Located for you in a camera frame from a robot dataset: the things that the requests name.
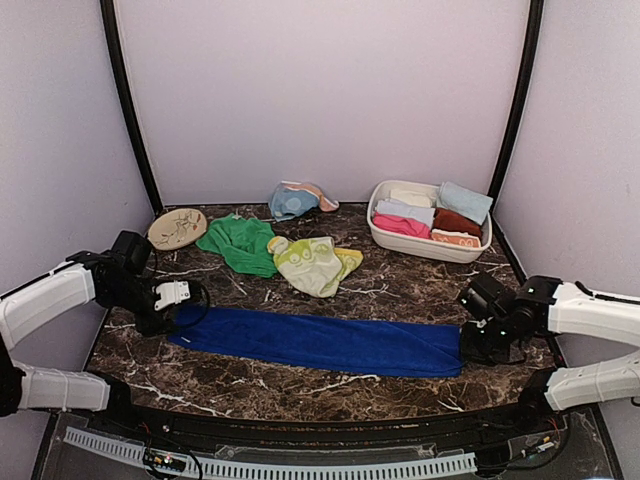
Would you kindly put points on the white lavender rolled towel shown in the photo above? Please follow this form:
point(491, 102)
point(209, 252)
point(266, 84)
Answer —
point(424, 215)

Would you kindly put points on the small green circuit board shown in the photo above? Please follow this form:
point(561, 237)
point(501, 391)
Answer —
point(158, 460)

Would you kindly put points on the white slotted cable duct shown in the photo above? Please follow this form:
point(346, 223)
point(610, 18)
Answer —
point(246, 463)

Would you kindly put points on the cream rolled towel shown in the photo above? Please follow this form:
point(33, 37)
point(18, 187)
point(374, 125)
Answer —
point(426, 199)

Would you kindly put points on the black corner frame post right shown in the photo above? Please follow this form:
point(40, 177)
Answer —
point(520, 95)

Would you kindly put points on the green towel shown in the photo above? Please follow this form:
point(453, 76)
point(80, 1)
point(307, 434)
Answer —
point(242, 243)

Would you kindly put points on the brown rolled towel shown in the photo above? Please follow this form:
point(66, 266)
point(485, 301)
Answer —
point(448, 220)

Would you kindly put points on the white plastic basket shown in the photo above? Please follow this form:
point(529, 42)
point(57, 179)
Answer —
point(426, 248)

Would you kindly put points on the light blue towel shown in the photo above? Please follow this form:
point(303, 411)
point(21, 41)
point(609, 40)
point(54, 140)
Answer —
point(470, 204)

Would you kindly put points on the royal blue towel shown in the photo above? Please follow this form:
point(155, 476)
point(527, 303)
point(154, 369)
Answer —
point(376, 347)

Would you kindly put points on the pink rolled towel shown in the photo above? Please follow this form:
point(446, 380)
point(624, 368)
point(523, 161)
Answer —
point(402, 226)

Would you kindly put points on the black corner frame post left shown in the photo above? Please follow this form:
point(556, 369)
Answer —
point(123, 89)

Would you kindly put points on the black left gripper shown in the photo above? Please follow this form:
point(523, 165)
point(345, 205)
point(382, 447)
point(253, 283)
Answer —
point(154, 326)

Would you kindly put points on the black corner frame post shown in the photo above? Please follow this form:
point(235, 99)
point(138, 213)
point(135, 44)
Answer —
point(123, 89)
point(520, 95)

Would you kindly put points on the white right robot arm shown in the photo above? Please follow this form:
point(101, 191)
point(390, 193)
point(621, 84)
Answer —
point(577, 311)

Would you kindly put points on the cream yellow cloth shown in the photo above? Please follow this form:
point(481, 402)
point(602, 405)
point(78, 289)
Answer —
point(314, 266)

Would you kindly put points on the orange patterned rolled towel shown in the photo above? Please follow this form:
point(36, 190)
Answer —
point(461, 239)

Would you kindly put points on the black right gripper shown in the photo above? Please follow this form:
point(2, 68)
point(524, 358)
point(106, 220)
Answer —
point(471, 352)

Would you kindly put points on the black front rail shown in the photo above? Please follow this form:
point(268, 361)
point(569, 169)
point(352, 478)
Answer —
point(345, 412)

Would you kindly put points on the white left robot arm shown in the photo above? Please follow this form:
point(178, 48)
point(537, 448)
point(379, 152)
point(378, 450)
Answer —
point(28, 308)

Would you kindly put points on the pale blue patterned cloth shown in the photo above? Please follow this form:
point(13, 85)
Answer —
point(293, 199)

